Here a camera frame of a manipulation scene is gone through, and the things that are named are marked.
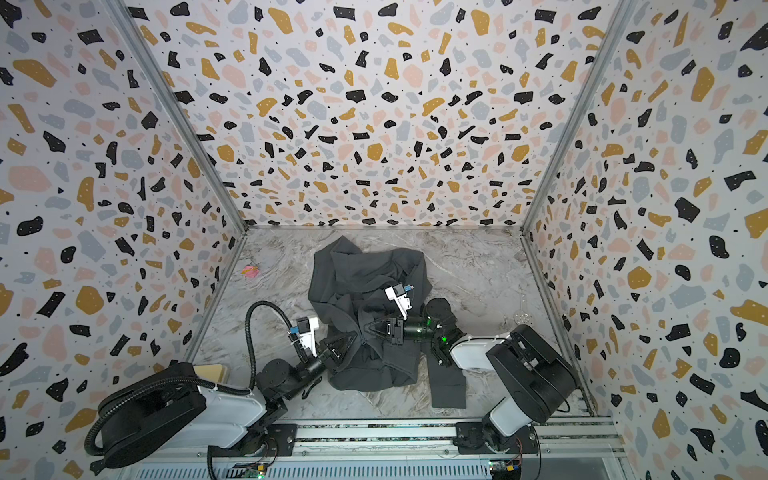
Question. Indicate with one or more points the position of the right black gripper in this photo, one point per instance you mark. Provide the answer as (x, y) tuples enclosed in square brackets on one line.
[(389, 327)]

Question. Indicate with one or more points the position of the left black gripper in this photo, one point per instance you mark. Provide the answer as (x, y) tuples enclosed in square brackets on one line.
[(327, 361)]

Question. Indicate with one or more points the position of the dark grey jacket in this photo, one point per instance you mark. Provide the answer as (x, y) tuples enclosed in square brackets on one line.
[(347, 291)]

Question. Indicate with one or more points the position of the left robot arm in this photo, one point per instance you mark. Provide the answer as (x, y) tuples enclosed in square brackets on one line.
[(177, 408)]

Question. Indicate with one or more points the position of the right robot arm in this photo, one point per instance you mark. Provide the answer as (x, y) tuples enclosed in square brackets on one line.
[(537, 378)]

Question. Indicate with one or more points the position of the pink sticker on table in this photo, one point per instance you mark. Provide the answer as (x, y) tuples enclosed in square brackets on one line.
[(251, 271)]

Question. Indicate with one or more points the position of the beige foam pad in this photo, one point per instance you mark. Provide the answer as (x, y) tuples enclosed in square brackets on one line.
[(217, 373)]

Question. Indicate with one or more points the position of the clear plastic object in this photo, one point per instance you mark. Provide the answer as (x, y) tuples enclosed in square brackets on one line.
[(523, 316)]

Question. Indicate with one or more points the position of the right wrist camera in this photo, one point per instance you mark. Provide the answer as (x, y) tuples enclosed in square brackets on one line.
[(399, 294)]

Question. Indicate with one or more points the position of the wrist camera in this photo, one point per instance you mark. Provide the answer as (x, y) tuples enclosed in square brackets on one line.
[(399, 294), (302, 337)]

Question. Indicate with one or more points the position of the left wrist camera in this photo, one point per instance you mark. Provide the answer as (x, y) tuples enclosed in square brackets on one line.
[(302, 337)]

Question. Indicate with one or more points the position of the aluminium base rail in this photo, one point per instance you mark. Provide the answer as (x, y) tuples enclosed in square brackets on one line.
[(446, 448)]

